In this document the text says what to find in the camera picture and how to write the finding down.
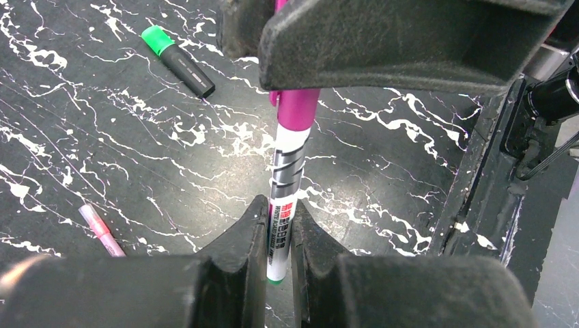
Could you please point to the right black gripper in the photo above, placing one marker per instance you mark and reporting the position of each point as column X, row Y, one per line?
column 505, row 198

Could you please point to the silver pen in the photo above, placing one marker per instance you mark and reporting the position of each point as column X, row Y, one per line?
column 288, row 166

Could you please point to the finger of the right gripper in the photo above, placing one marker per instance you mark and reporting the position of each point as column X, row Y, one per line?
column 476, row 47
column 240, row 24

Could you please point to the pink pen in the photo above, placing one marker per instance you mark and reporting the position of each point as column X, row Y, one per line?
column 111, row 245

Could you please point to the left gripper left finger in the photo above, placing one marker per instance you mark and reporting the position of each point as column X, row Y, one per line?
column 222, row 285

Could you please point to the magenta pen cap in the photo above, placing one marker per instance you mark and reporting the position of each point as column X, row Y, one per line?
column 295, row 108

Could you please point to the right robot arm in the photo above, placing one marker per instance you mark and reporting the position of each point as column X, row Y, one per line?
column 462, row 110

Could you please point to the black green highlighter pen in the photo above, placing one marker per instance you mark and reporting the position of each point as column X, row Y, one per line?
column 186, row 70

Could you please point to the small pink pen cap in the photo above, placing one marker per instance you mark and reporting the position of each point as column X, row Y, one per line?
column 93, row 219

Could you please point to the green highlighter cap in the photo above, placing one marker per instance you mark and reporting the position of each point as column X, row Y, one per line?
column 155, row 37

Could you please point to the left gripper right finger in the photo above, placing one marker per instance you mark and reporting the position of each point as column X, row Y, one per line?
column 335, row 288

